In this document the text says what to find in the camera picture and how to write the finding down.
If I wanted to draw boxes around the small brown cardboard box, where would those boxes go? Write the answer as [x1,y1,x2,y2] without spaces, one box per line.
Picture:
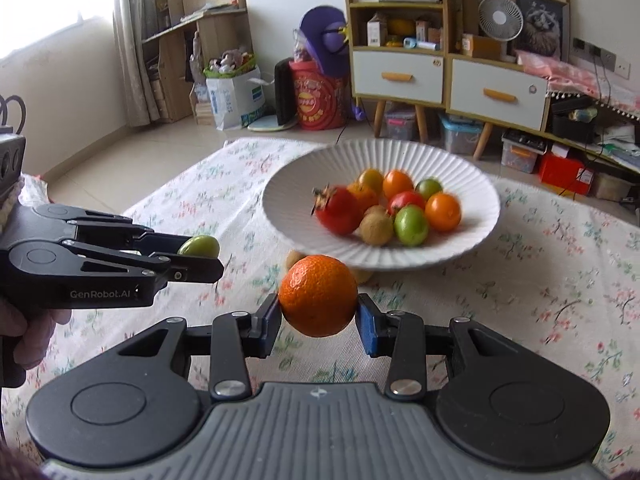
[461,33,503,61]

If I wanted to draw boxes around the white ribbed plate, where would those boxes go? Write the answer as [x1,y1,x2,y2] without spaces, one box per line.
[261,139,502,272]

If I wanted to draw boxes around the white shelf box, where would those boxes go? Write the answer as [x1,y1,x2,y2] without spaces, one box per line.
[366,13,389,47]

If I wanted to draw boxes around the wooden bookshelf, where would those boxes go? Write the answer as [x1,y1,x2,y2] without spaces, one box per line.
[141,0,251,125]

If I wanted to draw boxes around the framed cat picture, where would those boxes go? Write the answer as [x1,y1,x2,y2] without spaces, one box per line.
[505,0,571,64]

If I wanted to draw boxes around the red box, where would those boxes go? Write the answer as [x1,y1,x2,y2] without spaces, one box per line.
[537,151,596,197]

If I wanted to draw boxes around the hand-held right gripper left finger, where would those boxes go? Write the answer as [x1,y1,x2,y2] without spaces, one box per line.
[117,291,283,402]

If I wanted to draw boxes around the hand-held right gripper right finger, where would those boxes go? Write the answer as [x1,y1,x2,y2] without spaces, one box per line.
[356,292,511,401]

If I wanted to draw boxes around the small mandarin orange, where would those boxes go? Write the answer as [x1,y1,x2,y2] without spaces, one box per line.
[346,182,379,211]

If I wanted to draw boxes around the orange tomato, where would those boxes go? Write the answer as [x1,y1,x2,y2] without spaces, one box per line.
[383,170,415,200]
[425,192,462,232]

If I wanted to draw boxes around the black storage box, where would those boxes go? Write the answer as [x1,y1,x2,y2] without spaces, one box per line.
[550,97,599,143]

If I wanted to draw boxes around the grey lid storage bin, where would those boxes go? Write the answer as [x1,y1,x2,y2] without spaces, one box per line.
[501,129,549,174]

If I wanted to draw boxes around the tall yellow shelf cabinet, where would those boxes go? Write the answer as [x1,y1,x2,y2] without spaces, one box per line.
[342,0,449,151]

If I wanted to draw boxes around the beige curtain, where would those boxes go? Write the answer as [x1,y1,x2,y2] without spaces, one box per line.
[112,0,162,123]

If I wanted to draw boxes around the white paper bag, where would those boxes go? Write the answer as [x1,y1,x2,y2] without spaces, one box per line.
[205,65,267,131]

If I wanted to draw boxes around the white blue thermometer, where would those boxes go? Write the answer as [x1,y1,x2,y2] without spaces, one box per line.
[402,36,442,52]

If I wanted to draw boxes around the large green tomato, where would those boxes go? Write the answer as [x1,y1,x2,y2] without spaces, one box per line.
[394,205,430,247]

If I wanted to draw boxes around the small white fan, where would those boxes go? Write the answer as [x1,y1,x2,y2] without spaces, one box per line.
[477,0,525,43]

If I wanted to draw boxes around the stuffed toys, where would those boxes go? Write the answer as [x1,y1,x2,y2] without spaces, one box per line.
[207,49,257,73]

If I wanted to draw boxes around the white round base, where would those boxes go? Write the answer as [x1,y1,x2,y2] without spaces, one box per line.
[248,114,292,133]

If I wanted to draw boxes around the large red tomato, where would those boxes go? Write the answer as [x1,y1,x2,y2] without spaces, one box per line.
[312,185,365,235]

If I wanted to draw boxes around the black flat panel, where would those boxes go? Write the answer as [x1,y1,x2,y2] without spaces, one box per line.
[273,58,297,127]

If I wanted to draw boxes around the purple plush toy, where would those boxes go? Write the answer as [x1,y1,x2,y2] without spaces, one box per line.
[298,6,367,122]

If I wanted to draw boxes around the short yellow drawer cabinet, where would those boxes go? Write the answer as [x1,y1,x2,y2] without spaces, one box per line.
[446,52,552,161]

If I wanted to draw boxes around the clear plastic storage bin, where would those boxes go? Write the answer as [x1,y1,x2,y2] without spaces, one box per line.
[384,110,419,142]

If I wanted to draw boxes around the olive green tomato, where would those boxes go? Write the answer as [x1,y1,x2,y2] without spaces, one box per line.
[358,168,385,193]

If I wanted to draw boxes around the pink lace cloth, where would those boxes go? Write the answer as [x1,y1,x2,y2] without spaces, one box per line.
[515,50,640,122]

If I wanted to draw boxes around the small green tomato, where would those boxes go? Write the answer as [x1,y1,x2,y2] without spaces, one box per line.
[177,235,221,259]
[415,178,444,201]

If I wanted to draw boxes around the large mandarin orange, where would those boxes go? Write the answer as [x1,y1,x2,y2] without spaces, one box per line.
[278,255,359,338]

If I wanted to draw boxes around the small red tomato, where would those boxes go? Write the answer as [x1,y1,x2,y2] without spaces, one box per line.
[387,191,426,216]

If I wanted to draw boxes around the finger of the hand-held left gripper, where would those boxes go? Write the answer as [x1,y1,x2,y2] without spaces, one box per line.
[65,212,193,257]
[60,241,224,283]

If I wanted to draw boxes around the person's left hand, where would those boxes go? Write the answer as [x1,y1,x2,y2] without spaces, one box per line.
[0,296,73,372]

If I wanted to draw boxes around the blue lid storage bin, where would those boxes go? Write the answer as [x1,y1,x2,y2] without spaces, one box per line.
[438,112,485,156]

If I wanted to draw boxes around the black cable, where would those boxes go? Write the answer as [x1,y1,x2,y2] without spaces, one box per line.
[0,94,28,135]

